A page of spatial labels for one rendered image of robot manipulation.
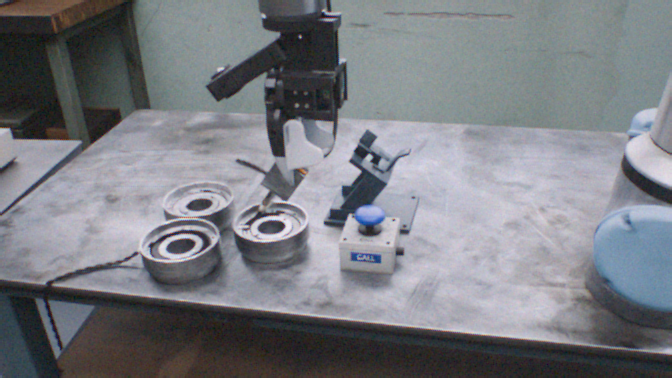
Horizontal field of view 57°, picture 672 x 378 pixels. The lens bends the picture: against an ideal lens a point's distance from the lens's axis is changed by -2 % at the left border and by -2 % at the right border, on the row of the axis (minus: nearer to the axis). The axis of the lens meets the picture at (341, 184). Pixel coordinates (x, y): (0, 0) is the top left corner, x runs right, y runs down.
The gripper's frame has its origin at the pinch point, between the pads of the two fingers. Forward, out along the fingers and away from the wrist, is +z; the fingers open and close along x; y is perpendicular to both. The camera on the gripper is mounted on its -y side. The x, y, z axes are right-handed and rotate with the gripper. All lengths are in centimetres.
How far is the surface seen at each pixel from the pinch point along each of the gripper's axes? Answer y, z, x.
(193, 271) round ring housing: -10.9, 11.1, -8.8
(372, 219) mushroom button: 10.8, 5.9, -0.2
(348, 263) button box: 7.9, 11.9, -2.1
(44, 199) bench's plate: -45.9, 12.9, 6.8
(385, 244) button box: 12.7, 8.6, -1.6
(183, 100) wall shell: -104, 56, 158
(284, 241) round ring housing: -0.7, 9.5, -2.2
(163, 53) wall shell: -110, 36, 158
